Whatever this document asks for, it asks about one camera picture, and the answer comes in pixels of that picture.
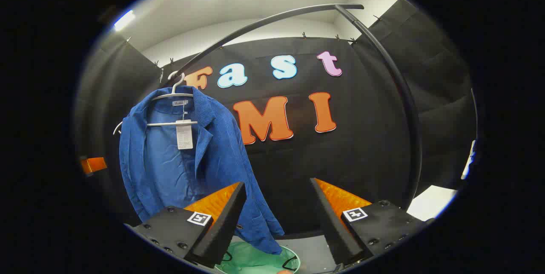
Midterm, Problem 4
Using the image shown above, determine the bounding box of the green laundry hamper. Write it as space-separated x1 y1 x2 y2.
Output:
213 240 301 274

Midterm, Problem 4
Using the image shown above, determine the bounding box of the blue corduroy jacket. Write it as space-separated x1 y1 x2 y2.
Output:
118 86 285 255

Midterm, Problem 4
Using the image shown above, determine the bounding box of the black backdrop cloth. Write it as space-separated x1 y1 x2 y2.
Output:
75 0 477 240

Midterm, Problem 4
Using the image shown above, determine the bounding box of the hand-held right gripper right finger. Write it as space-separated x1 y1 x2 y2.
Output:
310 177 435 266

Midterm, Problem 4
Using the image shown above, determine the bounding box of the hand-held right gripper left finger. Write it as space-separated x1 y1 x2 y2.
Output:
126 182 247 269

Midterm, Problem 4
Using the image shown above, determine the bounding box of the ceiling light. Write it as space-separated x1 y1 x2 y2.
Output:
113 10 137 32

